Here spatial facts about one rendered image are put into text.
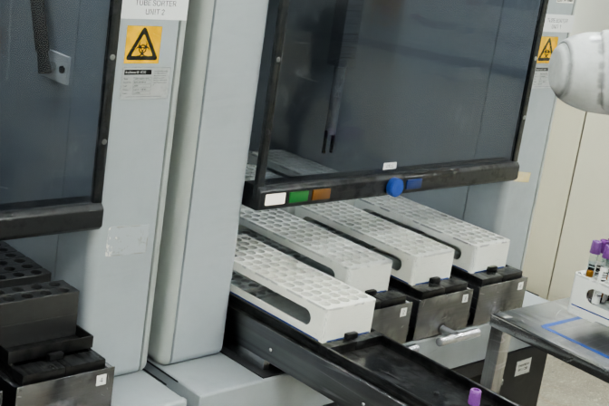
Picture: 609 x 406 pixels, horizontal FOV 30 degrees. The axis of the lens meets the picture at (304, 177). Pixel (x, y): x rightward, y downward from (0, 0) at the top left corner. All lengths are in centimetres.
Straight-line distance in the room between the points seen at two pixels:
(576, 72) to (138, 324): 67
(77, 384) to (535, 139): 102
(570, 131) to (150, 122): 276
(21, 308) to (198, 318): 30
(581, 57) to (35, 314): 77
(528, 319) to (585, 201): 230
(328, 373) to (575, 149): 264
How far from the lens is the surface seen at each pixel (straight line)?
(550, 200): 415
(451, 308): 189
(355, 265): 174
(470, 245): 195
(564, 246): 414
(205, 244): 158
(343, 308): 157
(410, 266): 184
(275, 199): 160
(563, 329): 178
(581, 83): 153
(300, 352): 157
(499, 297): 199
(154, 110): 146
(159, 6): 144
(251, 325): 164
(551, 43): 206
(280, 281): 164
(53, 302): 145
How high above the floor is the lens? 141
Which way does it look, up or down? 14 degrees down
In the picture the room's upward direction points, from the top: 8 degrees clockwise
